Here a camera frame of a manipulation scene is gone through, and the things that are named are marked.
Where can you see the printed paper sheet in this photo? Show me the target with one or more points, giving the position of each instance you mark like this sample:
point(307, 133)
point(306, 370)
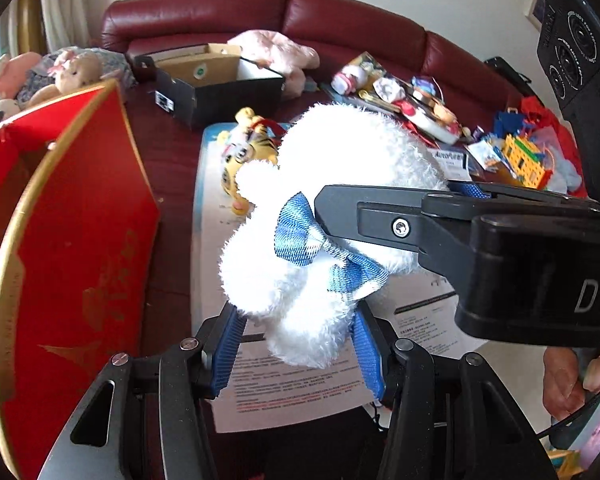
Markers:
point(215, 220)

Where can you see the colourful toy food set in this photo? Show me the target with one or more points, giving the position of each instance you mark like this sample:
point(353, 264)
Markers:
point(432, 110)

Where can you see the beige plush doll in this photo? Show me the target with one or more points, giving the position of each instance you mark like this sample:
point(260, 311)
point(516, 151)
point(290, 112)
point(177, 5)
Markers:
point(75, 70)

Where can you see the yellow green building block toy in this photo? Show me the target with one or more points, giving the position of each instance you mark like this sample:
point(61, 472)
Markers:
point(525, 160)

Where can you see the black bag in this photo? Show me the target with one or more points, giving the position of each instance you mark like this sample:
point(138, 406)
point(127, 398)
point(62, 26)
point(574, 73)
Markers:
point(507, 75)

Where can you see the blue plastic toy pieces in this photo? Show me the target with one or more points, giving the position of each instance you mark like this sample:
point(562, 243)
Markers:
point(507, 122)

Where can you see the red plastic bag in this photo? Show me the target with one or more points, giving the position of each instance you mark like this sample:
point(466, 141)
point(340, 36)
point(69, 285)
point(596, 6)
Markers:
point(555, 130)

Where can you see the black cardboard box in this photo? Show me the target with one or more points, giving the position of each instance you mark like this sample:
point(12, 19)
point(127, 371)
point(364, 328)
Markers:
point(215, 100)

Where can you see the red gift box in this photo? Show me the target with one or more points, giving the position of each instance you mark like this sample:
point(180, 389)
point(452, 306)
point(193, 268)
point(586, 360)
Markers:
point(90, 210)

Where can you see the white labelled small box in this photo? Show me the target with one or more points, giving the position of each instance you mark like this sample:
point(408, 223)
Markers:
point(452, 162)

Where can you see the colourful picture booklet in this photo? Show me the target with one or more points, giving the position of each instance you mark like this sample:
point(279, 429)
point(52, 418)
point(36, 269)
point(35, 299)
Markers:
point(367, 65)

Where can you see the yellow tiger plush toy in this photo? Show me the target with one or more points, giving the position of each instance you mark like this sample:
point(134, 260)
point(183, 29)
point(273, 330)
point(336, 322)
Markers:
point(252, 155)

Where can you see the white curtain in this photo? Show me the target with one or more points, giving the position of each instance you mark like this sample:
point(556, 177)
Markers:
point(67, 5)

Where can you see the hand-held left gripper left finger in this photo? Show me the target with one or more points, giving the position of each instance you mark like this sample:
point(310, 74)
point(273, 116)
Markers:
point(224, 355)

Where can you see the pink toy figure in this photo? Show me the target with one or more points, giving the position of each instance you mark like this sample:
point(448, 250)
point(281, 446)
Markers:
point(347, 80)

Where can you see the white plush toy blue bow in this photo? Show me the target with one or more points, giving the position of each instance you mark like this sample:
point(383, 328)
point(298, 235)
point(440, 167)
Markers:
point(340, 160)

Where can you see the dark red leather sofa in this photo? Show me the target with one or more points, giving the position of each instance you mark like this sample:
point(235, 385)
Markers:
point(330, 15)

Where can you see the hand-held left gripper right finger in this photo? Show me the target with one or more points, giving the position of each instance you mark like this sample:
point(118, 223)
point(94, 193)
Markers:
point(367, 355)

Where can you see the pale pink plush rabbit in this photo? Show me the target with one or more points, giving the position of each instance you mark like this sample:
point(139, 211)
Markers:
point(5, 77)

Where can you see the person's right hand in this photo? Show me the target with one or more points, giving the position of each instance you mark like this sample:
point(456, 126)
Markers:
point(562, 385)

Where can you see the dark wooden desktop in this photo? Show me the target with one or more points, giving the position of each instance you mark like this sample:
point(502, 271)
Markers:
point(167, 160)

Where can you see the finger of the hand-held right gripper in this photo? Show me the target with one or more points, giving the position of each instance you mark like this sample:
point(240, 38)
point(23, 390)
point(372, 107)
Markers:
point(467, 188)
point(380, 220)

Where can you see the framed wall picture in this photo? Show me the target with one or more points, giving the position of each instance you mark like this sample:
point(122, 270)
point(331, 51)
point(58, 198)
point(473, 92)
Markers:
point(535, 5)

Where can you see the colourful cardboard box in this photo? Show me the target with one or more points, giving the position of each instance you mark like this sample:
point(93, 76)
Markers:
point(585, 445)

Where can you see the pink plush toy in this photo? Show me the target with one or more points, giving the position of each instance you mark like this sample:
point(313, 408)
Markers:
point(280, 52)

